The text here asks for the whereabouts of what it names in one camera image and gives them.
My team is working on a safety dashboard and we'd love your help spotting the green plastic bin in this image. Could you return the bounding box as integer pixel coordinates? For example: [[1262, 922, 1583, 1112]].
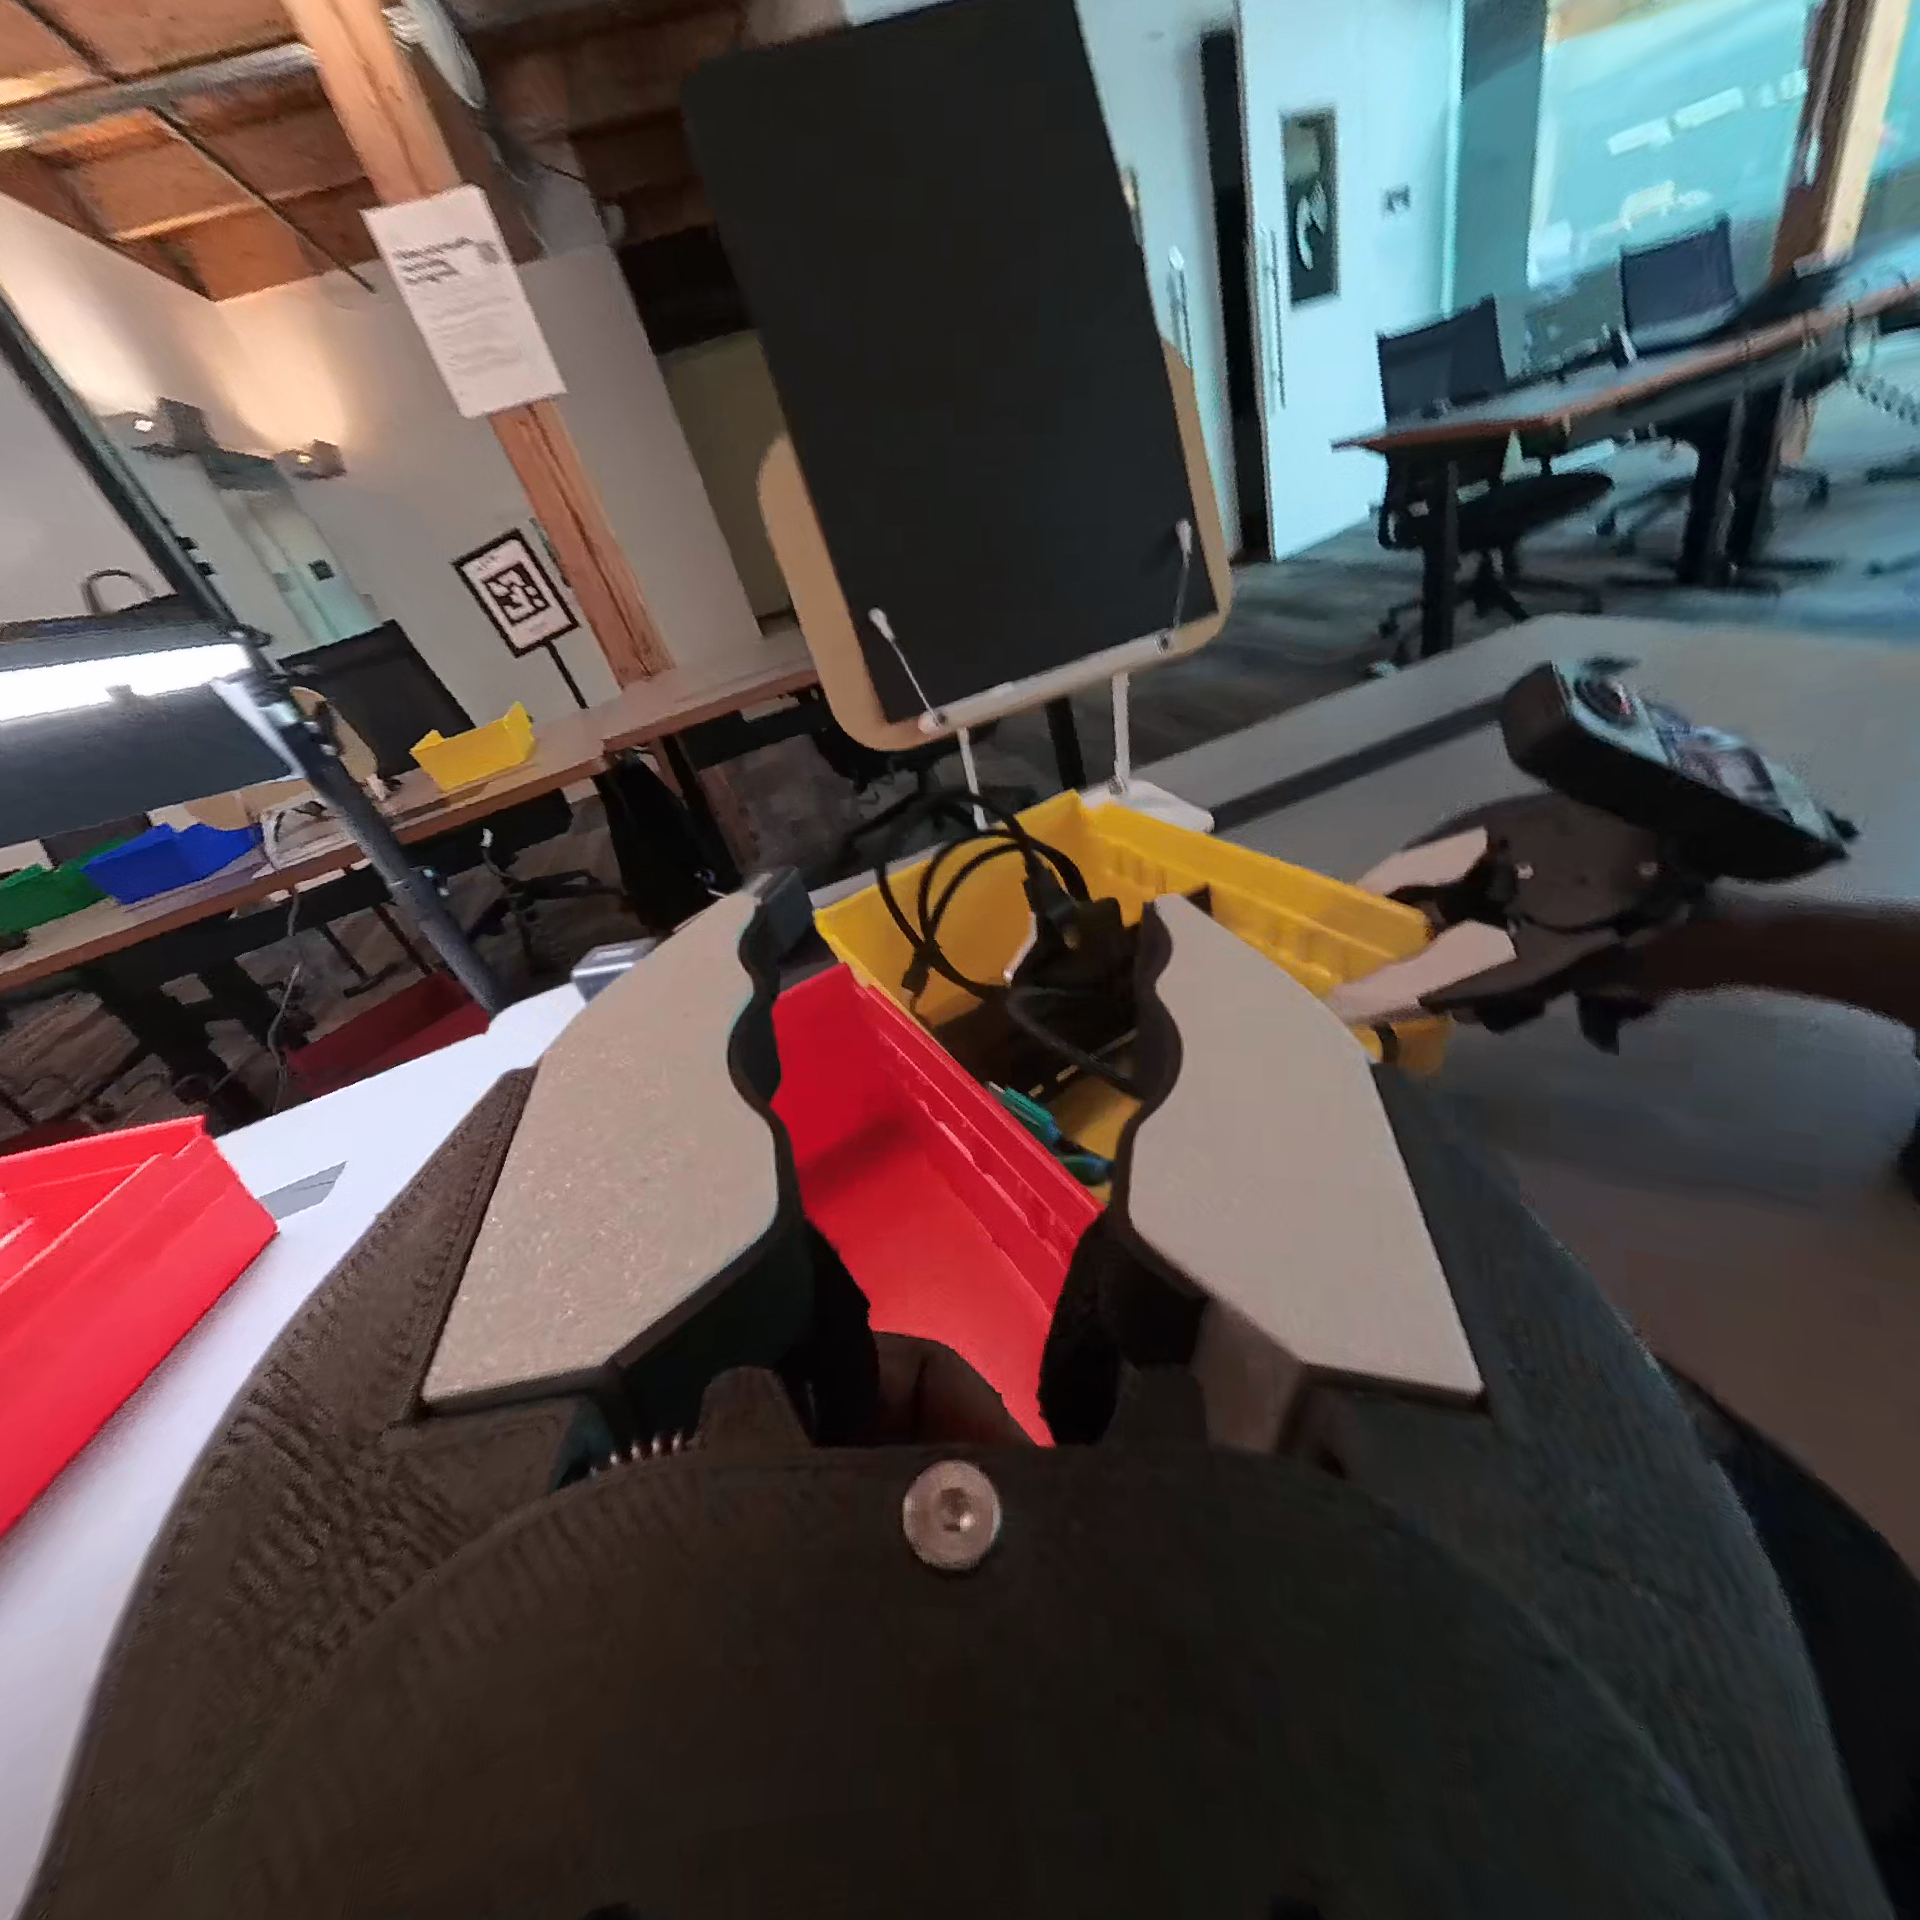
[[0, 863, 108, 940]]

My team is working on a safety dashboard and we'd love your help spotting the blue plastic bin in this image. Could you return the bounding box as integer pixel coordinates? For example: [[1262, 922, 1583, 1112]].
[[83, 816, 271, 906]]

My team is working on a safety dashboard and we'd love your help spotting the black board on stand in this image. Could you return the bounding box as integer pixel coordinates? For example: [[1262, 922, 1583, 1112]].
[[682, 0, 1234, 752]]

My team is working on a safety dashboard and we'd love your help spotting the small yellow plastic bin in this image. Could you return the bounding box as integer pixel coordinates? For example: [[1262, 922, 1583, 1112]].
[[407, 701, 539, 794]]

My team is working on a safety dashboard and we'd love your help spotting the black white fiducial sign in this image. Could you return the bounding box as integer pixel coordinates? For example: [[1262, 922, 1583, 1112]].
[[453, 528, 589, 706]]

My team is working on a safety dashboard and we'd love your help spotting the black office chair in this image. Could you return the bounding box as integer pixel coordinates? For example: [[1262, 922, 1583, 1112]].
[[1616, 217, 1748, 354], [1371, 293, 1619, 664], [276, 619, 482, 783]]

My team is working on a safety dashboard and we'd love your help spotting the wooden support post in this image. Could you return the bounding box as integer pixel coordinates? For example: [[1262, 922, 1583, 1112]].
[[285, 0, 677, 692]]

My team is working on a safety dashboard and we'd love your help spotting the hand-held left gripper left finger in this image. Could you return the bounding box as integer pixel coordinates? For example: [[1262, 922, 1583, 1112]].
[[421, 871, 824, 1420]]

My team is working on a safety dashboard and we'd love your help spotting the wooden top office desk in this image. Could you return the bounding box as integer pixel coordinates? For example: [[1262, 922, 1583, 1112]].
[[1332, 277, 1920, 664]]

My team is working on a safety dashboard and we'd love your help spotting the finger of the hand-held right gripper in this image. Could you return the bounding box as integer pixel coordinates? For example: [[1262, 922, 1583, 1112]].
[[1323, 919, 1519, 1034], [1380, 829, 1509, 917]]

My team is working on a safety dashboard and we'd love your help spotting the thin black adapter cable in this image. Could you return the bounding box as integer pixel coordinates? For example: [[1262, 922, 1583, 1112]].
[[872, 796, 1157, 1105]]

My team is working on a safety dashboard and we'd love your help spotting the phone icon door sign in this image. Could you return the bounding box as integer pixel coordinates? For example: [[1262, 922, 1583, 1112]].
[[1279, 106, 1342, 308]]

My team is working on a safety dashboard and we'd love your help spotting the black pole stand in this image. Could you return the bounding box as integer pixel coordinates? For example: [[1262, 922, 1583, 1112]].
[[0, 293, 511, 1015]]

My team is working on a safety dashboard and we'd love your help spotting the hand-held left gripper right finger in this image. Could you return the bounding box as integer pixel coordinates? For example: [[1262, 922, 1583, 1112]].
[[1072, 891, 1487, 1450]]

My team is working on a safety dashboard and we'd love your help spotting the person's right forearm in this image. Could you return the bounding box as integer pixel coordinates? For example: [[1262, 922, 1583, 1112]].
[[1642, 896, 1920, 1037]]

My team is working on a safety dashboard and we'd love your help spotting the white paper notice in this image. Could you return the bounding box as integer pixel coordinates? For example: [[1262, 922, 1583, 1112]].
[[358, 183, 570, 423]]

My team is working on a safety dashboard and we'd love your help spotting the long wooden desk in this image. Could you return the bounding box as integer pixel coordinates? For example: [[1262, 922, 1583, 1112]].
[[0, 660, 819, 1143]]

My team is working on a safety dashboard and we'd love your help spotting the LED light panel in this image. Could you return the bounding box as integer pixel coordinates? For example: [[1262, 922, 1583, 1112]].
[[0, 593, 302, 848]]

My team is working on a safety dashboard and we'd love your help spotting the person's black printed shirt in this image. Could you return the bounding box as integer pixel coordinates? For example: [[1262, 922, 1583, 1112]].
[[1664, 1352, 1920, 1920]]

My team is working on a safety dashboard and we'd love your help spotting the red plastic bin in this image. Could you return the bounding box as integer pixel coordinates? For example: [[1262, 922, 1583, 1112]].
[[765, 961, 1112, 1450], [0, 1114, 280, 1539]]

